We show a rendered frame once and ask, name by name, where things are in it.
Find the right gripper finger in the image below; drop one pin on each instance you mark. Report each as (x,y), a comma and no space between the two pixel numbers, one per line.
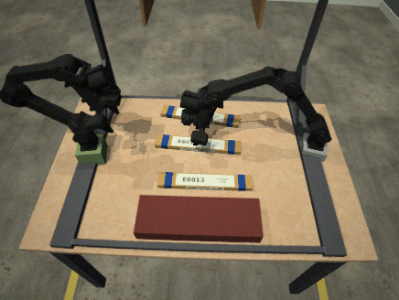
(107,127)
(113,109)

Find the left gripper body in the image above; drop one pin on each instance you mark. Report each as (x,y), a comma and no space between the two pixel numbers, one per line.
(200,137)

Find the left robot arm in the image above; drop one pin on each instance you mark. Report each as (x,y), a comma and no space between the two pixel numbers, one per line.
(219,91)

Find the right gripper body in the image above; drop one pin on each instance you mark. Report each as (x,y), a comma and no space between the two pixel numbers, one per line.
(98,120)

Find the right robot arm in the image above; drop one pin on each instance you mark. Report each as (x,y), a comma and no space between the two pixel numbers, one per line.
(63,68)

